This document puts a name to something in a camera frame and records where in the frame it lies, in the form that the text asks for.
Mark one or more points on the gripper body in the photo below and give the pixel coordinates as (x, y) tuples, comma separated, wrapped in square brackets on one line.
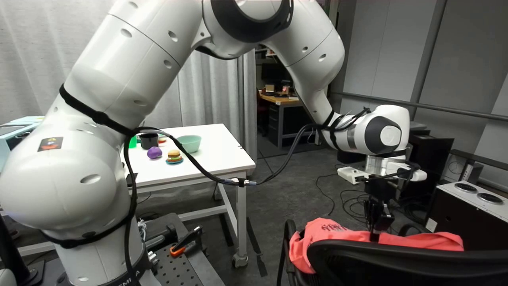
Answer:
[(380, 190)]

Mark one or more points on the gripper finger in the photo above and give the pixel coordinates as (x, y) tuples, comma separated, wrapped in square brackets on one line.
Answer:
[(387, 221), (372, 222)]

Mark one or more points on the coral pink sweatshirt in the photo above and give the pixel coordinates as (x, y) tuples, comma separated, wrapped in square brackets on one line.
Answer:
[(329, 235)]

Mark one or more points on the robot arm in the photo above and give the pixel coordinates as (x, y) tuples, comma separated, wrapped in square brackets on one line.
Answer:
[(119, 79)]

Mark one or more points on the black office chair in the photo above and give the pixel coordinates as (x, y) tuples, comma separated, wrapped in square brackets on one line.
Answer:
[(397, 263)]

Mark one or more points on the black computer tower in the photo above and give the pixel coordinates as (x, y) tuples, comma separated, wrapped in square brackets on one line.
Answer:
[(430, 159)]

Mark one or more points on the black cabinet with white top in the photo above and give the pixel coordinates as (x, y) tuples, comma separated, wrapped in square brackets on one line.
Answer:
[(464, 214)]

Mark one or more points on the wooden desk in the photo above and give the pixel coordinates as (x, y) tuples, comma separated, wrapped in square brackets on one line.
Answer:
[(283, 115)]

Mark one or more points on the white table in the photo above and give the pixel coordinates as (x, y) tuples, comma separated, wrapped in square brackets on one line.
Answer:
[(222, 153)]

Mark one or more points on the teal bowl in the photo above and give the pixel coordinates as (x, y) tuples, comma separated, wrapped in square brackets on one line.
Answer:
[(189, 143)]

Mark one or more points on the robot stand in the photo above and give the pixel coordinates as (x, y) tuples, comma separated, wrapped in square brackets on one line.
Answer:
[(178, 270)]

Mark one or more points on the white curtain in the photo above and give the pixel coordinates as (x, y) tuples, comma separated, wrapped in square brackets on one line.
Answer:
[(206, 79)]

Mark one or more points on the toy burger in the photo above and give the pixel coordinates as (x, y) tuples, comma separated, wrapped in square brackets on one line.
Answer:
[(174, 156)]

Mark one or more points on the black toggle clamp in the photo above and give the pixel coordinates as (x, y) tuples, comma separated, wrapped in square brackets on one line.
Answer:
[(160, 238)]

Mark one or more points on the purple toy eggplant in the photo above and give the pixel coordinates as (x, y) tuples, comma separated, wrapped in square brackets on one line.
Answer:
[(154, 152)]

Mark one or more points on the black cup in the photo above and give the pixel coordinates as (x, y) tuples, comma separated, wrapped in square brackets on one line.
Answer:
[(149, 141)]

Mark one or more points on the green toy block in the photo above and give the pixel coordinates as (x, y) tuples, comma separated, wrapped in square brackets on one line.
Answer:
[(132, 142)]

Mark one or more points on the grey wall rail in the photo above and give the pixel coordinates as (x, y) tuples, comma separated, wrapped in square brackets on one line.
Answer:
[(444, 108)]

